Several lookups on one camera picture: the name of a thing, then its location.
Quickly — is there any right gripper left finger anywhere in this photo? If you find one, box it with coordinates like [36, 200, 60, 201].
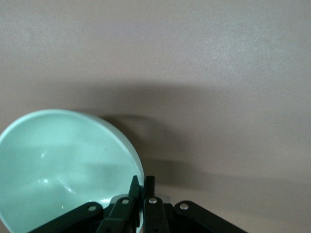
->
[28, 175, 141, 233]

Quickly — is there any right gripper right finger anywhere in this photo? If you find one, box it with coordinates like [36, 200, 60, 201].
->
[143, 176, 248, 233]

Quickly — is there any light green bowl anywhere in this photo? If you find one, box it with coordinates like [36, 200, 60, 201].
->
[0, 109, 144, 233]

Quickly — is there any brown table mat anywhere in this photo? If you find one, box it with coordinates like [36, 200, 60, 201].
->
[0, 0, 311, 233]

